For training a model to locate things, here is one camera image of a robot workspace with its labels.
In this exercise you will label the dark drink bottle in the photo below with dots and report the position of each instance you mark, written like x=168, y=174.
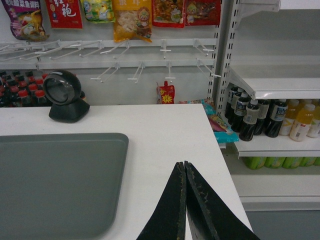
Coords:
x=249, y=121

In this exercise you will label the red hanging snack bag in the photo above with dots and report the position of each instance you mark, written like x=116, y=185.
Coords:
x=64, y=14

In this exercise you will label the black barcode scanner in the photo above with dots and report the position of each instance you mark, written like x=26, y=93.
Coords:
x=64, y=89

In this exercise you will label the white metal shelf unit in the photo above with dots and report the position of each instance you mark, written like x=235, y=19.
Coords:
x=271, y=49

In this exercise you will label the yellow chips bag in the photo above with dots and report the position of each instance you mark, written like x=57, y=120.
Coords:
x=133, y=20

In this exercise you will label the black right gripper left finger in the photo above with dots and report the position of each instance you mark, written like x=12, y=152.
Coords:
x=168, y=221

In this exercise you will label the red spout sauce pouch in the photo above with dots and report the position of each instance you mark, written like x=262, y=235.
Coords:
x=165, y=93

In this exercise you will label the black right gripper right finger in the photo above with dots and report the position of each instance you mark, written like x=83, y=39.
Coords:
x=208, y=216

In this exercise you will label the white checkout table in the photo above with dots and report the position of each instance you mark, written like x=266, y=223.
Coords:
x=159, y=136

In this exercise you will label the yellow juice bottle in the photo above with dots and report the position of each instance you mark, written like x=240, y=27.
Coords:
x=302, y=123

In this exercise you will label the purple snack bag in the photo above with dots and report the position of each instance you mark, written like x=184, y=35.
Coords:
x=26, y=20

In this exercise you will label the grey metal tray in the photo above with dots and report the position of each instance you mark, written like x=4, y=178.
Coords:
x=60, y=186

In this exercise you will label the teal snack bag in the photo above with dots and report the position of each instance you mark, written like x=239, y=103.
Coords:
x=222, y=131

